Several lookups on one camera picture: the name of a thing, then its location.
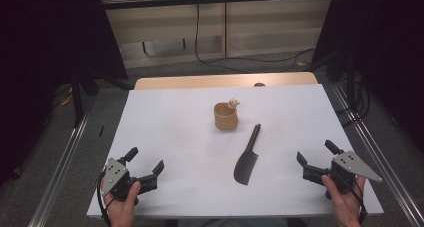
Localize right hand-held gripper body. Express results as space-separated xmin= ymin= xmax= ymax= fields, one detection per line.
xmin=324 ymin=150 xmax=384 ymax=201

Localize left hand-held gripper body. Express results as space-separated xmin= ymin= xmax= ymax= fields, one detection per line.
xmin=100 ymin=156 xmax=143 ymax=203

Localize black cleaver knife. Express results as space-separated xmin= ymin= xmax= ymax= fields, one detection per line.
xmin=233 ymin=123 xmax=262 ymax=186

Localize person's left hand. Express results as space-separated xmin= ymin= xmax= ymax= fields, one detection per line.
xmin=101 ymin=181 xmax=142 ymax=227

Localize person's right hand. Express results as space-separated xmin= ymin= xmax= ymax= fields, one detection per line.
xmin=320 ymin=174 xmax=368 ymax=227

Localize white table cover board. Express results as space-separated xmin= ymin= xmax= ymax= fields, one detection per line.
xmin=85 ymin=83 xmax=385 ymax=220

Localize black metal stand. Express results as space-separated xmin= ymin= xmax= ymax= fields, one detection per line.
xmin=70 ymin=66 xmax=101 ymax=128
xmin=344 ymin=51 xmax=358 ymax=110

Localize person's trousers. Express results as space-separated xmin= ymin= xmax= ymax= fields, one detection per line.
xmin=164 ymin=217 xmax=309 ymax=227

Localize brown cup with small figure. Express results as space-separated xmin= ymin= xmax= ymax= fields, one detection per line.
xmin=213 ymin=98 xmax=240 ymax=132

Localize light wooden table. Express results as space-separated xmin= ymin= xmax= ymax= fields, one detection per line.
xmin=133 ymin=71 xmax=319 ymax=91

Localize black curtain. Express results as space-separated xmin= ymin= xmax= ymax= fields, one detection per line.
xmin=0 ymin=0 xmax=129 ymax=188
xmin=311 ymin=0 xmax=424 ymax=151

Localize black horizontal bar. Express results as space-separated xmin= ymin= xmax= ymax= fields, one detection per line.
xmin=99 ymin=0 xmax=334 ymax=11

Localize left hand-held gripper cable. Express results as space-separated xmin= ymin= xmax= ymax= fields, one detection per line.
xmin=95 ymin=171 xmax=113 ymax=227

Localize hand-held gripper cable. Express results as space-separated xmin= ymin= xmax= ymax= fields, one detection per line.
xmin=346 ymin=180 xmax=369 ymax=225
xmin=95 ymin=171 xmax=113 ymax=227

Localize metal floor rail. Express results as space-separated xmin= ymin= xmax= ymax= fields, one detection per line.
xmin=28 ymin=90 xmax=98 ymax=227
xmin=329 ymin=81 xmax=424 ymax=227

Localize right hand-held gripper cable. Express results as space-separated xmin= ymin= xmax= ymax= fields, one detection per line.
xmin=346 ymin=180 xmax=369 ymax=225

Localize bundle of black floor cables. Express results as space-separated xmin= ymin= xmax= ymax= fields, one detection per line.
xmin=334 ymin=73 xmax=372 ymax=128

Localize long black floor cable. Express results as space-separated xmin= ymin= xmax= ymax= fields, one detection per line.
xmin=194 ymin=0 xmax=317 ymax=74

